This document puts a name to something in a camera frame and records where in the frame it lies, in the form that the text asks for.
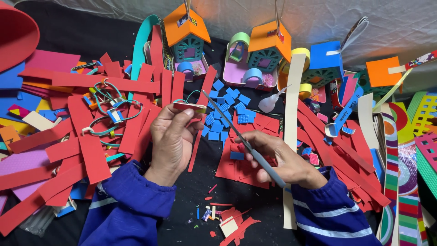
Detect person's left hand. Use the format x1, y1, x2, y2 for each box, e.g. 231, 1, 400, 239
144, 103, 205, 187

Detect person's right hand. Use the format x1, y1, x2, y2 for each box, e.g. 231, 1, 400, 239
235, 130, 329, 191

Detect grey handled scissors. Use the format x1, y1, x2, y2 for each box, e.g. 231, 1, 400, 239
201, 90, 287, 189

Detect small red foam strip piece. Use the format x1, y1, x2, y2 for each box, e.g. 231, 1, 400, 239
172, 101, 207, 115

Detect clear glue bottle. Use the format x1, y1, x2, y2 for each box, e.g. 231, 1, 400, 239
258, 85, 292, 113

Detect pile of red foam cutouts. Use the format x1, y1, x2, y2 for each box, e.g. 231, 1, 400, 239
215, 112, 285, 190

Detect pile of blue foam squares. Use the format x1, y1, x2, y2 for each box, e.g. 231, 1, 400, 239
201, 79, 257, 151

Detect long cream foam strip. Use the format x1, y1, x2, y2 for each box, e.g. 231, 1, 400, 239
283, 53, 307, 230

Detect small patterned foam squares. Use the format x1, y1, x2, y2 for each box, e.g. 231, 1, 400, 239
296, 139, 320, 167

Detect black table cloth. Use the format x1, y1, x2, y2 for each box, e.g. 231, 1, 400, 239
0, 0, 437, 246

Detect teal house with green arch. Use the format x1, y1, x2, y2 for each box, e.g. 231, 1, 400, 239
223, 0, 293, 92

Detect scatter of small foam scraps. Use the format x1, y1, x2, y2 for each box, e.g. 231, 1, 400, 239
187, 184, 262, 246

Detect spread of long red strips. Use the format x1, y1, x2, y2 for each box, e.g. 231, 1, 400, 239
296, 98, 392, 213

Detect blue lettered foam strip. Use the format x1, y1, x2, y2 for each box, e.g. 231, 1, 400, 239
324, 85, 365, 138

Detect blue roof craft house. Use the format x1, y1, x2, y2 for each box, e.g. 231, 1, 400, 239
277, 40, 346, 102

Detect short wide cream strip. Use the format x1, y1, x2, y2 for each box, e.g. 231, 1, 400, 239
357, 92, 377, 151

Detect teal house with star sticker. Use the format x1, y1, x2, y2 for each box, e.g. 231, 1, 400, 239
143, 0, 212, 83

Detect teal foam loops with clips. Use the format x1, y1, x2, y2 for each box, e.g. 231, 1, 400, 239
80, 78, 144, 162

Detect orange roof house with tab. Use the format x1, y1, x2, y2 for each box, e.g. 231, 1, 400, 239
354, 56, 414, 98

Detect teal foam band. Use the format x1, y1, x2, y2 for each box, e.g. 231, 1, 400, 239
128, 14, 162, 102

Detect thin yellow green strip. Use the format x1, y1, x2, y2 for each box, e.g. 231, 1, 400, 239
372, 68, 414, 112

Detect grey plastic backdrop sheet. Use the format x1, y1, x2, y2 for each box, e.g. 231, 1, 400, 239
14, 0, 437, 94

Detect stack of striped patterned sheets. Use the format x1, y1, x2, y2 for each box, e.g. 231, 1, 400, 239
375, 102, 437, 246

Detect heap of red foam strips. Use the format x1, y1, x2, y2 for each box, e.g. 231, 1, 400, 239
0, 25, 219, 237

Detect yellow lattice foam cutout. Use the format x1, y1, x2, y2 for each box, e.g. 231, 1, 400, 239
411, 95, 437, 137

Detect pink lattice foam cutout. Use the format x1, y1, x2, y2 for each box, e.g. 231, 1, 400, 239
414, 133, 437, 173

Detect green glitter foam sheet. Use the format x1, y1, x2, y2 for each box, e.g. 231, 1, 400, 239
415, 147, 437, 200

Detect floral patterned paper strip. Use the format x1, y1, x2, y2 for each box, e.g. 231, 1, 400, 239
389, 50, 437, 74

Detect bag of clear glue sticks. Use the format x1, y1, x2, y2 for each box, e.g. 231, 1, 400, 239
19, 204, 58, 238

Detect stack of coloured foam sheets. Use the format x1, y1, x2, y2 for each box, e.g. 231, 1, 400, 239
0, 49, 84, 212

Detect red foam roll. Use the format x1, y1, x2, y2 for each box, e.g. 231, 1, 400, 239
0, 0, 41, 73

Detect white paper loop handle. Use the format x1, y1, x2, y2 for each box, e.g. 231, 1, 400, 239
326, 16, 370, 57

